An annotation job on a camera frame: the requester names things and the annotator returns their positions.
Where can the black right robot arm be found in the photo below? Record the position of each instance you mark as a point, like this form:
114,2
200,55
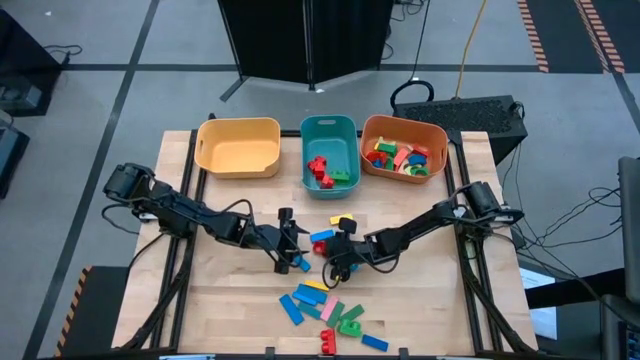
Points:
430,220

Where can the pink wooden plank block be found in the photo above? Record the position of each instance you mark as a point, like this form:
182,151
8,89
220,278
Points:
329,308

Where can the small yellow wooden block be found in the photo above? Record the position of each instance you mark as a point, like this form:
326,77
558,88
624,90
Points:
378,143

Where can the green wooden plank block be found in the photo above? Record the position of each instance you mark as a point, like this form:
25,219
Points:
352,313
335,315

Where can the light green wooden arch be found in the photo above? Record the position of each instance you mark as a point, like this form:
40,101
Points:
409,170

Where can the dark green wooden block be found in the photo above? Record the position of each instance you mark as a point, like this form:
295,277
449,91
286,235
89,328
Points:
386,148

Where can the green plastic stud block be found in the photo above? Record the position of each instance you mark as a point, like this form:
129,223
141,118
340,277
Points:
350,328
340,176

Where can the red wooden bridge block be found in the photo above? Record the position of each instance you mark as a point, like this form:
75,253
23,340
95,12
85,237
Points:
421,150

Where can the teal plastic bin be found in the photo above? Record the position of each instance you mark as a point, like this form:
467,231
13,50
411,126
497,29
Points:
330,135

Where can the black perforated computer case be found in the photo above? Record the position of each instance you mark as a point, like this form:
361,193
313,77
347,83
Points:
460,117

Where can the black equipment box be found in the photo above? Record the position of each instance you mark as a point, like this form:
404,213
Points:
10,155

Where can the teal-blue wooden plank block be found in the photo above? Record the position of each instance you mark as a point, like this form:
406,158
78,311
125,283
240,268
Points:
310,311

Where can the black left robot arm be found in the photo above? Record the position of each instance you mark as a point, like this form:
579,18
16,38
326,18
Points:
175,210

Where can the black folding partition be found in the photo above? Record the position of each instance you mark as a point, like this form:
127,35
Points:
305,35

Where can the black cart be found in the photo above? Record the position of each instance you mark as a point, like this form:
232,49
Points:
25,65

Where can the small blue wooden block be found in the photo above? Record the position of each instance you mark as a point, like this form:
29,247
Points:
417,160

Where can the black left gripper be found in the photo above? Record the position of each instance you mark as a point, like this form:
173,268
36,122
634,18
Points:
267,242

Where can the yellow plastic bin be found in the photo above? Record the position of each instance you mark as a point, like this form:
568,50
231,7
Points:
237,147

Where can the black desk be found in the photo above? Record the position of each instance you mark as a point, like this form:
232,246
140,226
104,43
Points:
575,292

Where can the orange plastic bin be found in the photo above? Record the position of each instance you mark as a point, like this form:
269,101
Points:
435,130

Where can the dark green wooden arch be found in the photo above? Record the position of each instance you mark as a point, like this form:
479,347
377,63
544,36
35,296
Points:
421,171

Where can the red wooden arch block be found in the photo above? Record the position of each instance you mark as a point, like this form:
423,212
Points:
376,157

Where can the black metal table frame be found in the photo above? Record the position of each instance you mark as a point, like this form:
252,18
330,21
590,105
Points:
192,150

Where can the white paper sheet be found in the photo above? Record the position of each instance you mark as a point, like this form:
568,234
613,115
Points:
540,300

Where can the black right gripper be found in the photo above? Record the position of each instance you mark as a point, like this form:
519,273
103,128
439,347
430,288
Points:
355,250

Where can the black hazard-striped floor mat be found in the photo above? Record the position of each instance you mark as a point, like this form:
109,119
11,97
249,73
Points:
95,310

